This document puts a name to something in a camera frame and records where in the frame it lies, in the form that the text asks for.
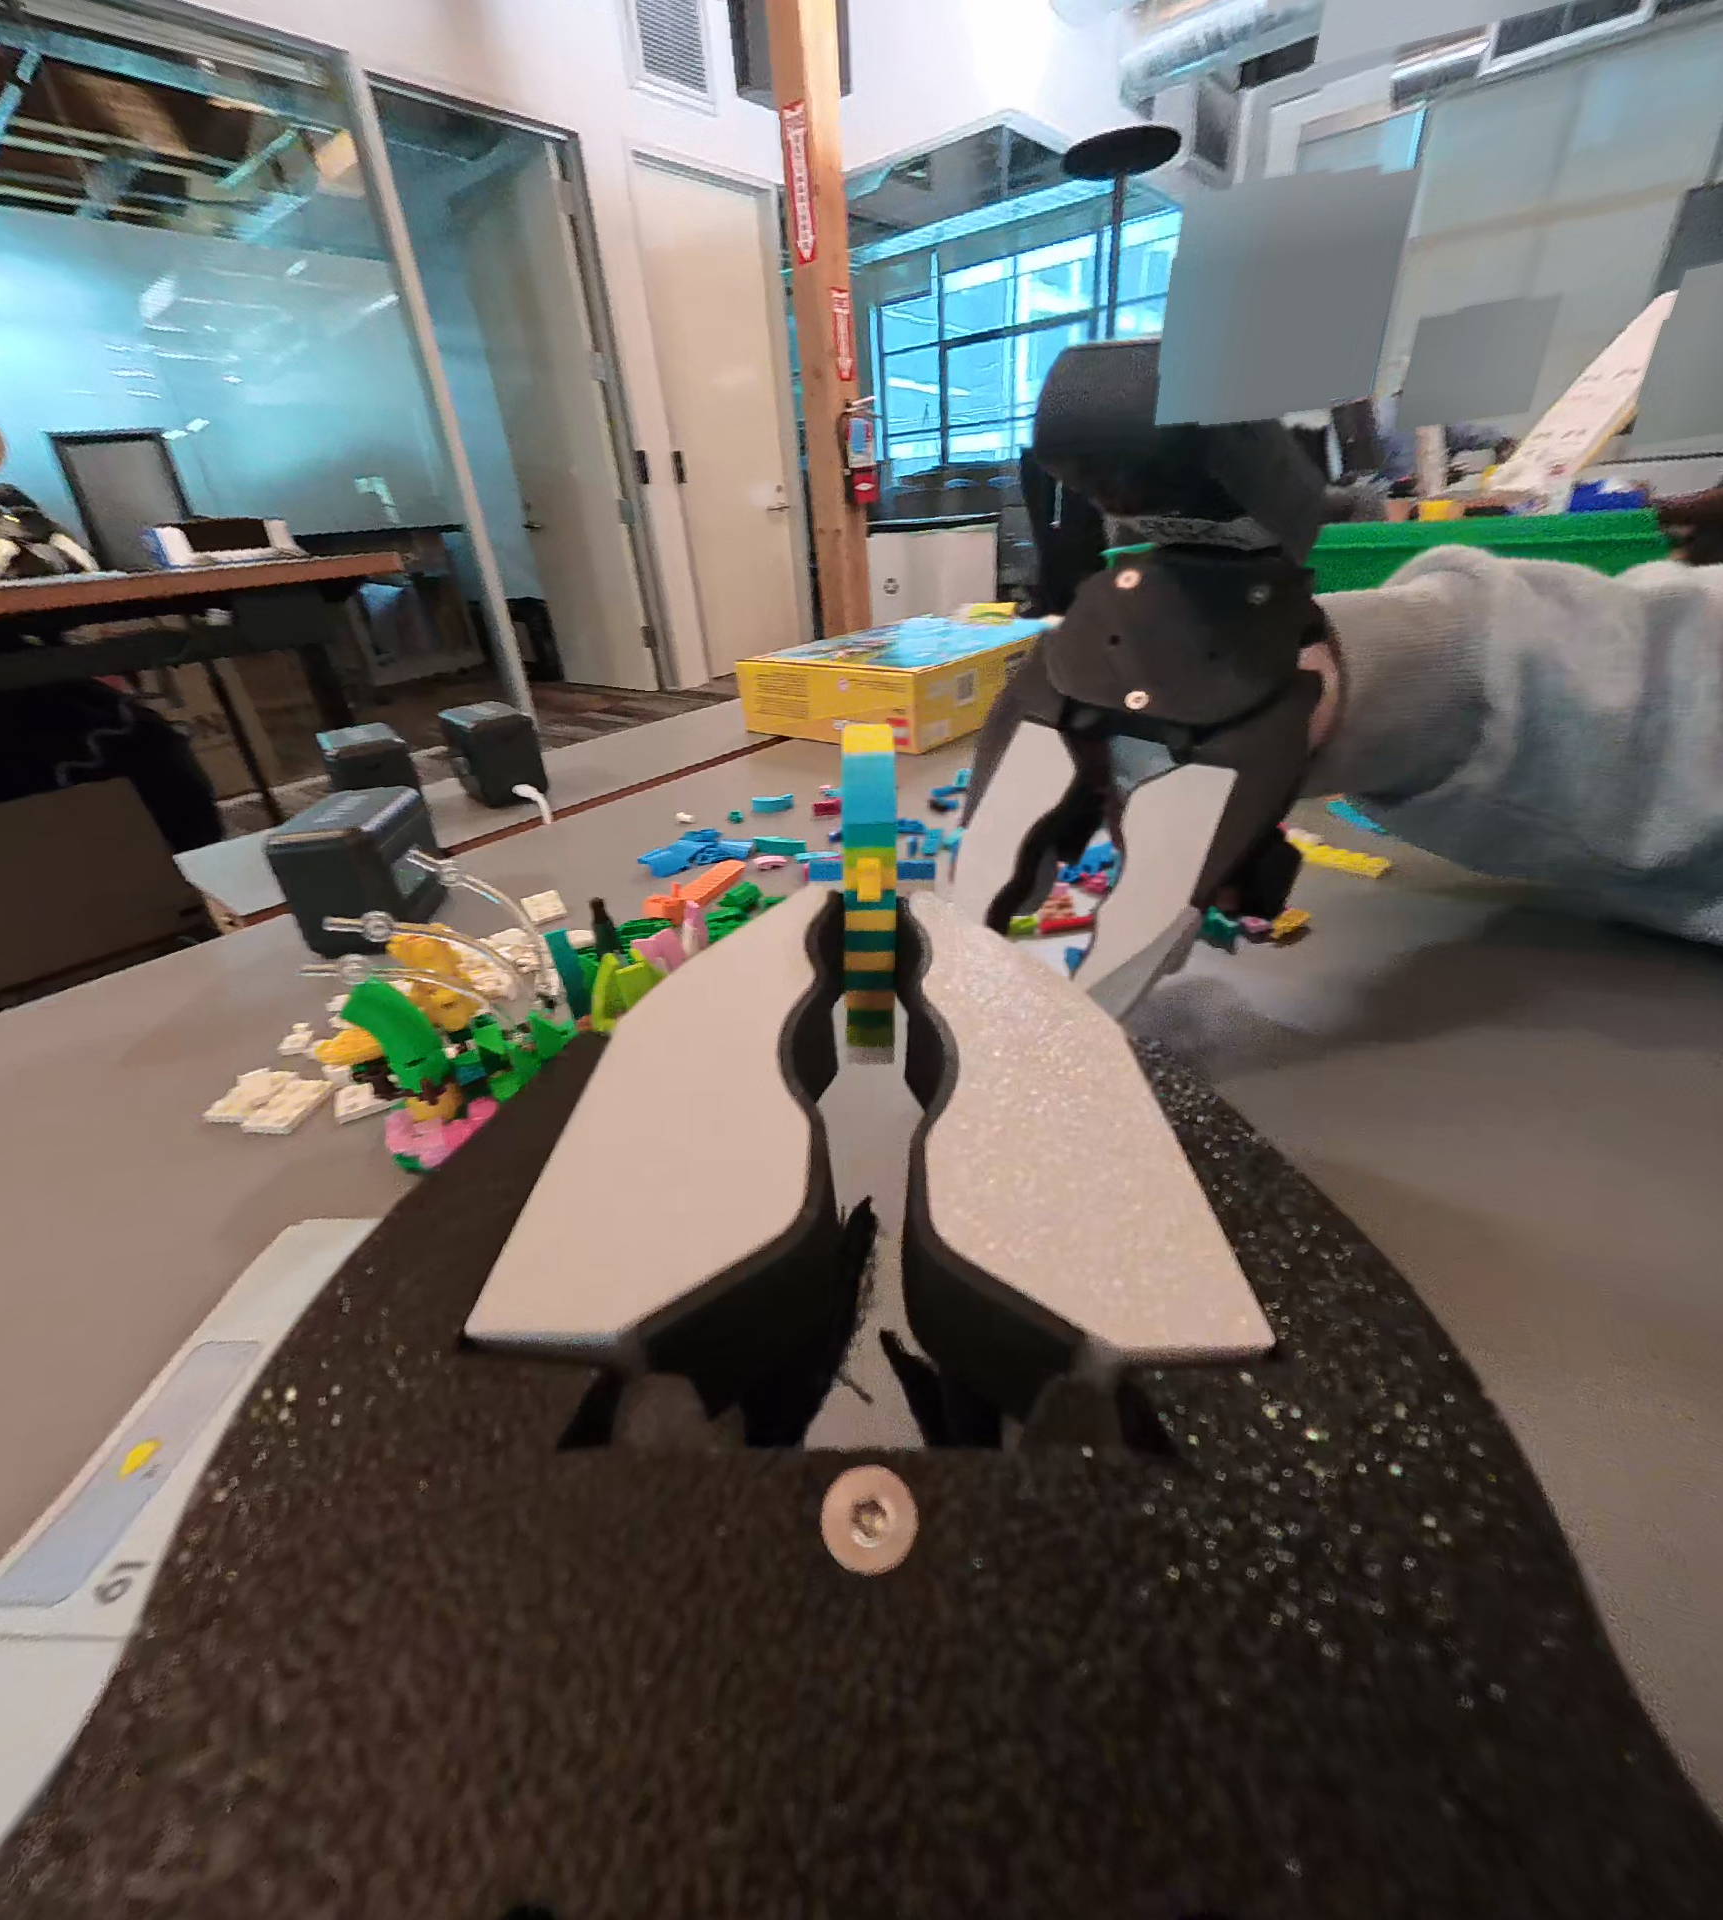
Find large black power station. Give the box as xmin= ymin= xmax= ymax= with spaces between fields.
xmin=265 ymin=786 xmax=447 ymax=961

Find person's right forearm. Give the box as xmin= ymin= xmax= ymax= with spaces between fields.
xmin=1311 ymin=543 xmax=1723 ymax=985

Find white door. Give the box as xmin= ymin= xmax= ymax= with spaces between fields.
xmin=627 ymin=147 xmax=807 ymax=685

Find black round lamp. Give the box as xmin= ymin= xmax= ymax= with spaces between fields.
xmin=1061 ymin=126 xmax=1187 ymax=363

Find brown top desk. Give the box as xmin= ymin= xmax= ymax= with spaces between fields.
xmin=0 ymin=548 xmax=407 ymax=828

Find wall air vent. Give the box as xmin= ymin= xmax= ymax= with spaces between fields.
xmin=625 ymin=0 xmax=723 ymax=111

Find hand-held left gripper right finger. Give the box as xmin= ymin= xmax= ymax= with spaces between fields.
xmin=897 ymin=889 xmax=1277 ymax=1370

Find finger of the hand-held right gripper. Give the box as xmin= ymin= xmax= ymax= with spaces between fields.
xmin=1067 ymin=757 xmax=1247 ymax=1026
xmin=945 ymin=704 xmax=1121 ymax=940

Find white slanted sheet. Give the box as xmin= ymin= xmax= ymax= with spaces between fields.
xmin=1487 ymin=288 xmax=1682 ymax=499

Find green storage box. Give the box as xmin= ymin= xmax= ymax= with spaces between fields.
xmin=1307 ymin=506 xmax=1669 ymax=599

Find yellow toy brick box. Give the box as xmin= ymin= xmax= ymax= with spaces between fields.
xmin=735 ymin=613 xmax=1055 ymax=757

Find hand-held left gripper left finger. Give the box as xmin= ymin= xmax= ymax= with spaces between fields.
xmin=463 ymin=884 xmax=841 ymax=1364

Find instruction booklet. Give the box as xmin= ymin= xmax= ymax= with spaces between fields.
xmin=0 ymin=1218 xmax=385 ymax=1896

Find white cabinet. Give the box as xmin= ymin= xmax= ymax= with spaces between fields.
xmin=865 ymin=515 xmax=1001 ymax=641

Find grey desk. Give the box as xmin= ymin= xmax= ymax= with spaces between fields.
xmin=0 ymin=697 xmax=1723 ymax=1920

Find orange brick separator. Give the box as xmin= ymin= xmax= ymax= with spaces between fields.
xmin=645 ymin=858 xmax=749 ymax=924

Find striped toy brick fish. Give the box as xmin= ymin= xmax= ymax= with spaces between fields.
xmin=801 ymin=720 xmax=941 ymax=1068

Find scattered blue pink toy bricks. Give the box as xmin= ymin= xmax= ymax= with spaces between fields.
xmin=635 ymin=757 xmax=985 ymax=903

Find wooden post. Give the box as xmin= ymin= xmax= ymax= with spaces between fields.
xmin=765 ymin=0 xmax=877 ymax=641

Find dark framed monitor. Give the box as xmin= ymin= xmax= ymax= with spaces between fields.
xmin=47 ymin=429 xmax=191 ymax=531

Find brown cardboard box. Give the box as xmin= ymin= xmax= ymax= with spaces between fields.
xmin=0 ymin=776 xmax=225 ymax=1038

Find large window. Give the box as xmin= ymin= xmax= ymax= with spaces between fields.
xmin=873 ymin=211 xmax=1185 ymax=470

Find white box device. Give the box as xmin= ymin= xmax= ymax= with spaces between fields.
xmin=141 ymin=517 xmax=307 ymax=571

